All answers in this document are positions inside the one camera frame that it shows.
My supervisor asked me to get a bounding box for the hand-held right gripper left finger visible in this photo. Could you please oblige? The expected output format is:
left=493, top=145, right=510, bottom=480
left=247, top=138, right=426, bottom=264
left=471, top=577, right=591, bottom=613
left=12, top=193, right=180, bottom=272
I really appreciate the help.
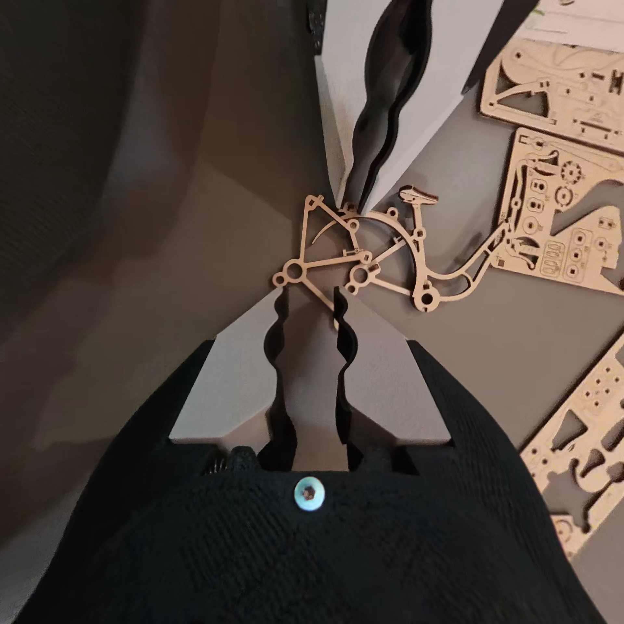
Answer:
left=168, top=288, right=299, bottom=470

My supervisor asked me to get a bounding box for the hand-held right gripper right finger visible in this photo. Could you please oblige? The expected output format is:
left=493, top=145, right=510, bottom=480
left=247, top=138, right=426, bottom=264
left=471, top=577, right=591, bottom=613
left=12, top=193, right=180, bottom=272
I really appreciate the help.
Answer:
left=333, top=287, right=454, bottom=471

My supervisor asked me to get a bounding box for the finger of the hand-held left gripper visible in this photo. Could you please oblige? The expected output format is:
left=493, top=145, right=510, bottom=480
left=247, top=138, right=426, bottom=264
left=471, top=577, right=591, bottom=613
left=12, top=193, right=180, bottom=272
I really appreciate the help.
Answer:
left=358, top=0, right=509, bottom=211
left=314, top=0, right=406, bottom=204

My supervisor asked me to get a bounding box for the wooden bicycle frame with saddle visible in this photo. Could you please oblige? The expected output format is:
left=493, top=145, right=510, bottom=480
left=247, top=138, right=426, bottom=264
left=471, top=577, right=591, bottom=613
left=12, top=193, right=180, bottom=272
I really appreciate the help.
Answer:
left=344, top=184, right=510, bottom=314

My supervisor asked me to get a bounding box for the triangular wooden bicycle frame part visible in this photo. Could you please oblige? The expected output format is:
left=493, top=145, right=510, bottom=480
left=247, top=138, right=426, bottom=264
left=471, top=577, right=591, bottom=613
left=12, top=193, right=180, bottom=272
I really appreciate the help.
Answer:
left=272, top=194, right=373, bottom=318

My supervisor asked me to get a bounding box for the wooden part sheet with slots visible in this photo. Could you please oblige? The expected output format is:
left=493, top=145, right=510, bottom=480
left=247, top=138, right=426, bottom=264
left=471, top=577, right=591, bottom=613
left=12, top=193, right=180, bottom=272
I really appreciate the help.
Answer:
left=477, top=38, right=624, bottom=158

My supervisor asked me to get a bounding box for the white paper sheet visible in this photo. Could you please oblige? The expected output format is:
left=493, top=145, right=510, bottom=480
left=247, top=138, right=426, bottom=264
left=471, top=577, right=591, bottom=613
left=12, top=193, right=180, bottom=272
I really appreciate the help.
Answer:
left=524, top=0, right=624, bottom=54

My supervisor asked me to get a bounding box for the wooden part sheet with gears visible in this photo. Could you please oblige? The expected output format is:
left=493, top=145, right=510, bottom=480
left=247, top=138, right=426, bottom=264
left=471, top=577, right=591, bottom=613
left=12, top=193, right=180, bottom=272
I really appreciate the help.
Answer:
left=491, top=128, right=624, bottom=296

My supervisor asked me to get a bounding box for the narrow wooden part sheet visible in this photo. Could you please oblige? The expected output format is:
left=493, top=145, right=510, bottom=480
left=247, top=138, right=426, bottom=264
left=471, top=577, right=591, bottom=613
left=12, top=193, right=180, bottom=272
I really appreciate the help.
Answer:
left=519, top=336, right=624, bottom=560

